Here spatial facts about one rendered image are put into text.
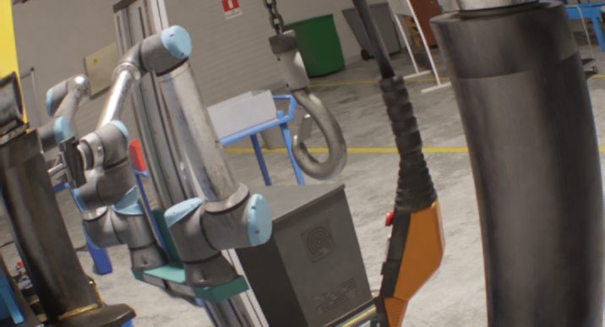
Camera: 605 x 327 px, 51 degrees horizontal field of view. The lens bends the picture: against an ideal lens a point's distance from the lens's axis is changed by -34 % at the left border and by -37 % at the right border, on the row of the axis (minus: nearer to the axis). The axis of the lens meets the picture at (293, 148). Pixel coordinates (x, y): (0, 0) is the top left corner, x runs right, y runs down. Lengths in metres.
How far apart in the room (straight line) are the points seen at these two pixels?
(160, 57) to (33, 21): 10.51
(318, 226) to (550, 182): 2.37
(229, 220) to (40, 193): 1.05
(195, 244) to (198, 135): 0.37
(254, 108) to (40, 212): 3.33
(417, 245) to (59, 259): 0.88
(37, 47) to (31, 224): 11.13
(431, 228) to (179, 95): 1.36
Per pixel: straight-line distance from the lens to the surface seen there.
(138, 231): 3.21
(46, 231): 1.85
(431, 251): 1.37
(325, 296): 3.16
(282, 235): 3.03
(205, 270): 2.82
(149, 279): 3.23
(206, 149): 2.64
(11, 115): 1.86
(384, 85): 1.32
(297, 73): 1.26
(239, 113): 5.00
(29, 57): 12.87
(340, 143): 1.26
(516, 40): 0.77
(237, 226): 2.71
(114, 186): 2.14
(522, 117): 0.78
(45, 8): 13.04
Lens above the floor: 1.53
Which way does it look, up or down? 10 degrees down
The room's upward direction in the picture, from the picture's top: 17 degrees counter-clockwise
